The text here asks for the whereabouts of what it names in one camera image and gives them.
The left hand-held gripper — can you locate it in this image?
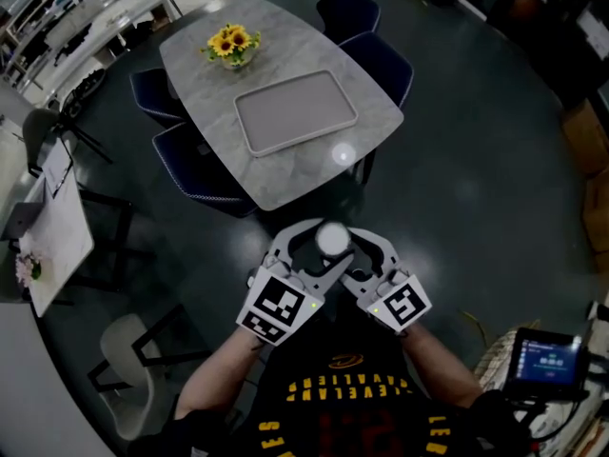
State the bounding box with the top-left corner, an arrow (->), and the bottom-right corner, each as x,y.
235,217 -> 357,348

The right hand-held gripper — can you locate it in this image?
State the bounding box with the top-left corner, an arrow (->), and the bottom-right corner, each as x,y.
338,227 -> 433,336

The white cup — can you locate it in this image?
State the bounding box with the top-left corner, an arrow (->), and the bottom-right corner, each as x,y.
314,221 -> 352,259

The grey rectangular dish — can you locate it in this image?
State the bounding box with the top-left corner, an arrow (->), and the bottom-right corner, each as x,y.
232,68 -> 359,159

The person's left forearm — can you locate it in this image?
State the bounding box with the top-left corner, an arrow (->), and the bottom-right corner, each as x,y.
174,327 -> 268,421

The person's right forearm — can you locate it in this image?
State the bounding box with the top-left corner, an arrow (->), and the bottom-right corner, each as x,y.
402,324 -> 484,409

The person's black printed jersey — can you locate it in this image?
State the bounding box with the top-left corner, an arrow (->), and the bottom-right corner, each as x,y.
156,297 -> 530,457

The dark blue upholstered chair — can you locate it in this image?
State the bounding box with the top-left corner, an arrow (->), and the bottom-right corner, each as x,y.
338,30 -> 415,111
128,68 -> 187,130
315,0 -> 383,45
151,121 -> 261,219

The white wicker basket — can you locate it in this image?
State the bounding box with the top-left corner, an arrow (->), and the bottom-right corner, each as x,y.
473,328 -> 520,390

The black monitor with lit screen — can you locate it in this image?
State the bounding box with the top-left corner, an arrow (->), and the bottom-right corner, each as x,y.
502,326 -> 591,395

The sunflower bouquet in vase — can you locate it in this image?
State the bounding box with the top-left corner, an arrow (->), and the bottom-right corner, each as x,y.
200,23 -> 263,71

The brown cardboard box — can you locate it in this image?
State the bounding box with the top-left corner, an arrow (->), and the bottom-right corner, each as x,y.
560,97 -> 609,178
582,169 -> 609,257

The clipboard with white paper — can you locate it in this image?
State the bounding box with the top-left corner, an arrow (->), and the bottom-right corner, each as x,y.
41,140 -> 75,200

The pink flower bunch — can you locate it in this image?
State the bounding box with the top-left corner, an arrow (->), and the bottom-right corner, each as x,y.
13,249 -> 44,289

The grey laptop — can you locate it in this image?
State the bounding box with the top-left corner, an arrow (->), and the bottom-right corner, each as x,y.
0,201 -> 47,242

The grey chair with black legs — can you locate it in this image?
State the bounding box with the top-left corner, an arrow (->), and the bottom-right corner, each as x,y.
21,107 -> 115,178

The long white workbench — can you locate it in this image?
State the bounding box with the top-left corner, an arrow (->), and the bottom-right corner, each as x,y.
18,0 -> 183,109

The white storage shelf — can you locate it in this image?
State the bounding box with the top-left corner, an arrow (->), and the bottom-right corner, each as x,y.
0,0 -> 104,89

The yellow cable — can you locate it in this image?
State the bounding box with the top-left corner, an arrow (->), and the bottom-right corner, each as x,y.
459,309 -> 496,348

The beige chair with black frame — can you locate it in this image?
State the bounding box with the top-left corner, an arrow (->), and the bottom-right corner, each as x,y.
88,305 -> 213,442

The white side table black frame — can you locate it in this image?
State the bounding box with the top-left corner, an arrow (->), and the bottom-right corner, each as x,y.
9,172 -> 158,319

